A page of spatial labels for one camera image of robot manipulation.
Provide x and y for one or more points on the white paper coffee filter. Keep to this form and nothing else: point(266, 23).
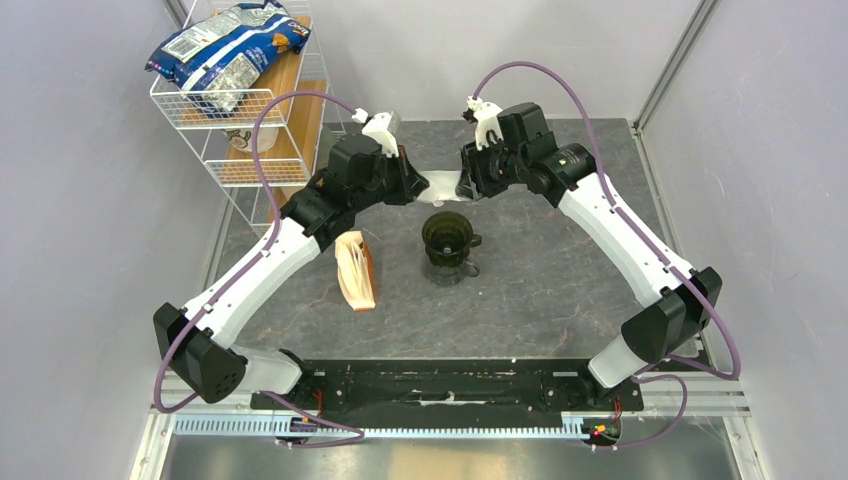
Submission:
point(442, 187)

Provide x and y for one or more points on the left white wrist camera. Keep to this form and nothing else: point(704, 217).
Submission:
point(380, 127)

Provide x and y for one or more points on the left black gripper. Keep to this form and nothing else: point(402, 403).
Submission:
point(410, 182)

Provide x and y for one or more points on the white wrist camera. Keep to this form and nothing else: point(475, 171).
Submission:
point(380, 127)
point(484, 116)

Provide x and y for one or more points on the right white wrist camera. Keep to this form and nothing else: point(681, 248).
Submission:
point(484, 116)

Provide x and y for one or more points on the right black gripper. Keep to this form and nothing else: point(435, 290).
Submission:
point(474, 183)

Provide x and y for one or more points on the white cable duct strip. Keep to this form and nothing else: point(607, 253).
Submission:
point(293, 427)

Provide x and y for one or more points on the white wire wooden shelf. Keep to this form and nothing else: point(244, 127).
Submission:
point(291, 95)

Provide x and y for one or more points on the aluminium corner frame post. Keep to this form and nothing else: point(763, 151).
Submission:
point(693, 30)

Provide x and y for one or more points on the dark green coffee dripper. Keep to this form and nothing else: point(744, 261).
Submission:
point(448, 238)

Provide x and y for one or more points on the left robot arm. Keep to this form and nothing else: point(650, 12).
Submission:
point(198, 340)

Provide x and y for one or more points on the blue snack bag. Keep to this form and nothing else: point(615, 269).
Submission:
point(214, 61)

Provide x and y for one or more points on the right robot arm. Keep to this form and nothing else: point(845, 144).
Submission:
point(515, 146)

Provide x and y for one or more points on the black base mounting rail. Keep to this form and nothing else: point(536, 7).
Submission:
point(453, 394)

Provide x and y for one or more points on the clear glass coffee server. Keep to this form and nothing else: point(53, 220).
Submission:
point(445, 276)

